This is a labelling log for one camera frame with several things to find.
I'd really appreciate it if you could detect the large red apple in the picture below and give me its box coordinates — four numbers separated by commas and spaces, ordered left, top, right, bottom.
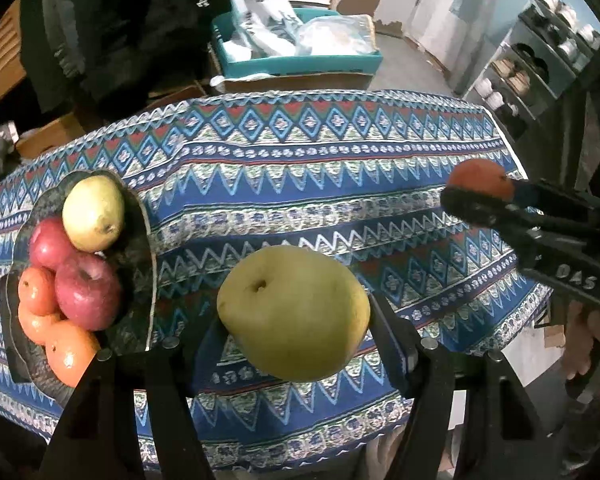
55, 252, 124, 332

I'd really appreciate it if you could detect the large orange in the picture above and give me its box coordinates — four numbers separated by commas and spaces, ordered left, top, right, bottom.
45, 320, 102, 389

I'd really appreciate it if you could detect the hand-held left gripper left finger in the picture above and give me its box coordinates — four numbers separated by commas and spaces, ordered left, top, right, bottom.
40, 317, 226, 480

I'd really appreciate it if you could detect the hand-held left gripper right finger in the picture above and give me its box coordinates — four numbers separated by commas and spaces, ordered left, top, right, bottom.
369, 293, 561, 480

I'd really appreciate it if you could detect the wooden chair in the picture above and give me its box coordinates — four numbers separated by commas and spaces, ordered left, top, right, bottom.
0, 0, 31, 108

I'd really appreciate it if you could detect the person's right hand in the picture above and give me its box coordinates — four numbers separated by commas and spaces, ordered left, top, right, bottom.
561, 300, 600, 413

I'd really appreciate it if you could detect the clear glass bowl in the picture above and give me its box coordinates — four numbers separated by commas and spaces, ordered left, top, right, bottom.
0, 170, 159, 407

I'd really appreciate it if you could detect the small yellow-green pear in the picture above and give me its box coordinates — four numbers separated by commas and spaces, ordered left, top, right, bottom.
62, 176, 126, 254

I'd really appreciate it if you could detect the small red apple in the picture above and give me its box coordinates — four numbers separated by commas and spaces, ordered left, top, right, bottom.
28, 217, 77, 272

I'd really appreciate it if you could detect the clear plastic bag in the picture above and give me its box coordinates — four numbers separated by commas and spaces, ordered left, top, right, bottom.
294, 15, 379, 57

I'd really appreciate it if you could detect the blue patterned tablecloth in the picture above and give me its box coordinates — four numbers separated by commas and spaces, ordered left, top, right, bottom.
0, 90, 553, 472

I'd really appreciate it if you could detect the black jacket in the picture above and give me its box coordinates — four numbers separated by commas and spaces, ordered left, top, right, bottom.
20, 0, 217, 113

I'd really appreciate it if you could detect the teal box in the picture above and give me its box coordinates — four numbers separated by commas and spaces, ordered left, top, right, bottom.
211, 8, 384, 79

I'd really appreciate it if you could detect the white plastic bag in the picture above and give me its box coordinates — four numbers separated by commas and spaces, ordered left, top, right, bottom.
199, 0, 302, 59

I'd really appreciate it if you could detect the large yellow-green pear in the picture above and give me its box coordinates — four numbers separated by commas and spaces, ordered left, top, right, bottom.
216, 246, 371, 381

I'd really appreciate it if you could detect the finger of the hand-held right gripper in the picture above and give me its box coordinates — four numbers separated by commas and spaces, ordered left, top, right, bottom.
440, 186, 548, 253
511, 179, 600, 211

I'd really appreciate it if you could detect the grey shoe rack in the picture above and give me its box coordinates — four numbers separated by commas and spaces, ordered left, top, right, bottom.
462, 0, 600, 137

